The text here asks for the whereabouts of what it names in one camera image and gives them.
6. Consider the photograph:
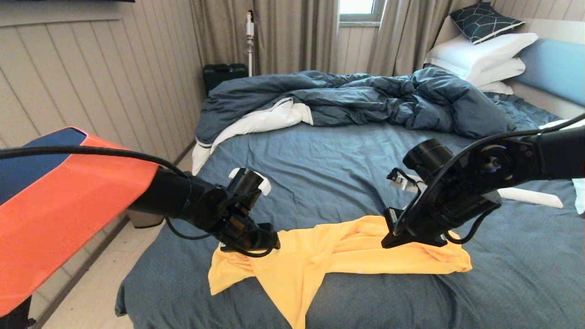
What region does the light blue headboard pad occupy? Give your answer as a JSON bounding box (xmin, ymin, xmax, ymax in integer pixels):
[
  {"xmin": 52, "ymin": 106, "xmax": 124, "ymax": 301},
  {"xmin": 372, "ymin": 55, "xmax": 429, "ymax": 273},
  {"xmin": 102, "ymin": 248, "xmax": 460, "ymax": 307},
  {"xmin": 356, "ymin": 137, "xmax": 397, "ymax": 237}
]
[{"xmin": 518, "ymin": 38, "xmax": 585, "ymax": 108}]

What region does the dark green hard case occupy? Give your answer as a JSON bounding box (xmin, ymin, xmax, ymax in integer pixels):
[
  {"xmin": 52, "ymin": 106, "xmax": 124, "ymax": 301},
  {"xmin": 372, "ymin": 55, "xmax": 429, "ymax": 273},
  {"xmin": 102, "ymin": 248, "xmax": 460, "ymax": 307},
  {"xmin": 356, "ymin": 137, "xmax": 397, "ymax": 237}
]
[{"xmin": 203, "ymin": 64, "xmax": 249, "ymax": 96}]

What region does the dark patterned cushion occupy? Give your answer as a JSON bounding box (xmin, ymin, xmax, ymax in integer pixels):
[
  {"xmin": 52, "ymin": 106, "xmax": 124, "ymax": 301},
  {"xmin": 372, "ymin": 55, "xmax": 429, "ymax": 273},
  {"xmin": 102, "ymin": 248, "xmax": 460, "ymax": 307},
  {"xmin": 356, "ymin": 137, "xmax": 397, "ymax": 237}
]
[{"xmin": 450, "ymin": 2, "xmax": 526, "ymax": 45}]

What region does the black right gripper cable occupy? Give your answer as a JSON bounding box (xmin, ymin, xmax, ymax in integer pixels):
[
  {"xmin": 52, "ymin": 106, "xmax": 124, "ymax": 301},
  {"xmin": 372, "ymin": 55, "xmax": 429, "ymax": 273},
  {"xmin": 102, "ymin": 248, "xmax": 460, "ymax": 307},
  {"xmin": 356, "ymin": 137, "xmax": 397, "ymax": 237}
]
[{"xmin": 392, "ymin": 113, "xmax": 585, "ymax": 245}]

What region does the bed with blue sheet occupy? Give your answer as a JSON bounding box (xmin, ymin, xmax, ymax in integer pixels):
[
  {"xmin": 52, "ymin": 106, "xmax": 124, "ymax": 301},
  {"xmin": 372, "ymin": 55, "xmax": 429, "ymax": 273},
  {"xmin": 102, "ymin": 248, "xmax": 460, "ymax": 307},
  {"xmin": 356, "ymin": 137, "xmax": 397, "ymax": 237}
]
[{"xmin": 114, "ymin": 91, "xmax": 585, "ymax": 329}]

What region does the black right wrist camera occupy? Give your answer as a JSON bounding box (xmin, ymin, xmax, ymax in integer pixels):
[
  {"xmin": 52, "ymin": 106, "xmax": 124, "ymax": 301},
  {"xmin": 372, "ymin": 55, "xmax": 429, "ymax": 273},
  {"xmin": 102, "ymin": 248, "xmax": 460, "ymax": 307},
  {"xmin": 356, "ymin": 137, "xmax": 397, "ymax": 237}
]
[{"xmin": 403, "ymin": 138, "xmax": 454, "ymax": 180}]

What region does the dark blue duvet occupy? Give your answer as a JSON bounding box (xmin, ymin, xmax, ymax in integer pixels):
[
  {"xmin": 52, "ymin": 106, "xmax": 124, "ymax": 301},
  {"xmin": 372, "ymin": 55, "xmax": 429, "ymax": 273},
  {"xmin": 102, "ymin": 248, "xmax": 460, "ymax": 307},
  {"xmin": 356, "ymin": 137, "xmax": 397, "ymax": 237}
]
[{"xmin": 192, "ymin": 67, "xmax": 517, "ymax": 176}]

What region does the beige window curtain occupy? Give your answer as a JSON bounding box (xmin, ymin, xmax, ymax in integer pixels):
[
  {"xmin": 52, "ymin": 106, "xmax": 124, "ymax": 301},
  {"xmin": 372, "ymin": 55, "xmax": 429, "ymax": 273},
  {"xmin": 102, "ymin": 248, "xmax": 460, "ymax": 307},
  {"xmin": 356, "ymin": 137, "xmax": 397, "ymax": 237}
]
[
  {"xmin": 367, "ymin": 0, "xmax": 480, "ymax": 76},
  {"xmin": 191, "ymin": 0, "xmax": 340, "ymax": 76}
]

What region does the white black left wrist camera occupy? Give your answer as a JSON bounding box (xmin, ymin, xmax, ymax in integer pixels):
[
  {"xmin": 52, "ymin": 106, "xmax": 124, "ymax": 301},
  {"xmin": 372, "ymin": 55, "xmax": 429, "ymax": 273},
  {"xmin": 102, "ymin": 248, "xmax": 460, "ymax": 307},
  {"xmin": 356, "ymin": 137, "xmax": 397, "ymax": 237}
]
[{"xmin": 229, "ymin": 167, "xmax": 272, "ymax": 202}]

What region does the yellow polo shirt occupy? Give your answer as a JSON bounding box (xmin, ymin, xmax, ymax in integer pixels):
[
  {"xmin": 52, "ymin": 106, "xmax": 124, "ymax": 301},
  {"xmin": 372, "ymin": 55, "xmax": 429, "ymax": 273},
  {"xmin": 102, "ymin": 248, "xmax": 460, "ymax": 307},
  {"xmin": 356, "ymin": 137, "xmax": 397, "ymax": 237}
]
[{"xmin": 208, "ymin": 215, "xmax": 473, "ymax": 329}]

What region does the white remote control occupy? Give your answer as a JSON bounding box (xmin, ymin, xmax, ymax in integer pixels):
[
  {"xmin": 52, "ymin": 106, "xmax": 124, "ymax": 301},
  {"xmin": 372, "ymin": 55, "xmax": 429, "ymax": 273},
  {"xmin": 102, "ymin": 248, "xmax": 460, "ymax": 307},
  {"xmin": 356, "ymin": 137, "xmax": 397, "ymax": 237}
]
[{"xmin": 497, "ymin": 187, "xmax": 564, "ymax": 209}]

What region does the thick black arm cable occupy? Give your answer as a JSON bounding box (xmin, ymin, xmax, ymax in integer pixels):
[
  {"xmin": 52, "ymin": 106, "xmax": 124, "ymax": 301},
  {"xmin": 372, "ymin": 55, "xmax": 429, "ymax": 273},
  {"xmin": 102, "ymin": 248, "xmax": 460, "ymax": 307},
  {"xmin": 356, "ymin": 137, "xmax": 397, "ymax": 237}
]
[{"xmin": 0, "ymin": 145, "xmax": 189, "ymax": 179}]

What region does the white pillow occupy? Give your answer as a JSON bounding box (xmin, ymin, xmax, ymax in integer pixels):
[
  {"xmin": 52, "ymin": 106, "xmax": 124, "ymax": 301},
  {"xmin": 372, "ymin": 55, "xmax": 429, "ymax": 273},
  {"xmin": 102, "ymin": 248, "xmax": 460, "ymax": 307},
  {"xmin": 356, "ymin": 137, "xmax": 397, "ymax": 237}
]
[
  {"xmin": 424, "ymin": 32, "xmax": 539, "ymax": 80},
  {"xmin": 478, "ymin": 81, "xmax": 514, "ymax": 96},
  {"xmin": 539, "ymin": 119, "xmax": 585, "ymax": 215},
  {"xmin": 467, "ymin": 58, "xmax": 526, "ymax": 88}
]

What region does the white stick vacuum cleaner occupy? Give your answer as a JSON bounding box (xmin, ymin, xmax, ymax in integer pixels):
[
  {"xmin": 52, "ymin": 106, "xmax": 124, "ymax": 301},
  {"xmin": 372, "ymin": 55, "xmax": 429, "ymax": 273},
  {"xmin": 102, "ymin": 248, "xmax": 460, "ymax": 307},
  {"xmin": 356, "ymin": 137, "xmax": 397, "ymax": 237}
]
[{"xmin": 245, "ymin": 10, "xmax": 255, "ymax": 77}]

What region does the grey framed window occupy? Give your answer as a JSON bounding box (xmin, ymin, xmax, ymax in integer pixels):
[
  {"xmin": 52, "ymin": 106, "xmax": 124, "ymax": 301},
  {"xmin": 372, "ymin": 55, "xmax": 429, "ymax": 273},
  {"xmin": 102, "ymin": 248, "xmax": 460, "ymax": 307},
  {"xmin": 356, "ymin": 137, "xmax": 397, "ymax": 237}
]
[{"xmin": 339, "ymin": 0, "xmax": 387, "ymax": 22}]

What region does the beige trash bin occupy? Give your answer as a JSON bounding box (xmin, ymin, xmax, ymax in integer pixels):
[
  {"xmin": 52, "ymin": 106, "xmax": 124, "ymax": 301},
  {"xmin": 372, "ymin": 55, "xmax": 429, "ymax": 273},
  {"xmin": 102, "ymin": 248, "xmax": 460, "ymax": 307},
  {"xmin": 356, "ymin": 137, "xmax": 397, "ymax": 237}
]
[{"xmin": 128, "ymin": 211, "xmax": 165, "ymax": 229}]

